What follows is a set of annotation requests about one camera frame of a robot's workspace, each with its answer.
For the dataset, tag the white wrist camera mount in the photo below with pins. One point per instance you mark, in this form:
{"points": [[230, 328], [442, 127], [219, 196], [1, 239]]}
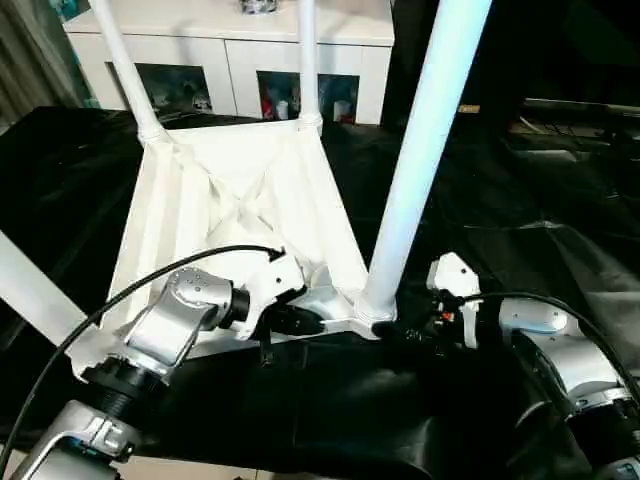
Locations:
{"points": [[275, 280], [452, 272]]}

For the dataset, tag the small yellow label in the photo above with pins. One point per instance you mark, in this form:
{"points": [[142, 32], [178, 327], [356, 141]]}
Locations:
{"points": [[470, 108]]}

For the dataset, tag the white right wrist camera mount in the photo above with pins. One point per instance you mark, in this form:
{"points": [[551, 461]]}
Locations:
{"points": [[452, 272]]}

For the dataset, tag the black work mat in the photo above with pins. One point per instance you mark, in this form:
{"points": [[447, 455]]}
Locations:
{"points": [[525, 210]]}

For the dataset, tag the white plastic table leg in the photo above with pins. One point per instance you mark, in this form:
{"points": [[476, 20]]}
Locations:
{"points": [[130, 75], [309, 65], [35, 285], [415, 150]]}

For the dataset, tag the grey curtain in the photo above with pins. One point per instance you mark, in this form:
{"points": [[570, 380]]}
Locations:
{"points": [[35, 55]]}

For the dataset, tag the white plastic table top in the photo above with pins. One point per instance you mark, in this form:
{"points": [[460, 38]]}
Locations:
{"points": [[225, 165]]}

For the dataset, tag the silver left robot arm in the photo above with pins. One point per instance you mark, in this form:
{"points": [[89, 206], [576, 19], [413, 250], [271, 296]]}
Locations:
{"points": [[170, 320]]}

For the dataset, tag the white glass-door cabinet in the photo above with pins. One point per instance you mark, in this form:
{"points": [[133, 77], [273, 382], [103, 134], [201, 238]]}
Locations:
{"points": [[225, 45]]}

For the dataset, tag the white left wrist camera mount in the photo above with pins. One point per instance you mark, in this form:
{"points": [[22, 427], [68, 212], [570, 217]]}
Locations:
{"points": [[275, 280]]}

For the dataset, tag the dark item on cabinet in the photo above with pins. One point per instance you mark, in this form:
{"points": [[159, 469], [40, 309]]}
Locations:
{"points": [[259, 6]]}

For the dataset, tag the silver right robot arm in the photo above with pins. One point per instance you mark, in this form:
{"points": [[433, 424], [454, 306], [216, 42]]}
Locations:
{"points": [[575, 360]]}

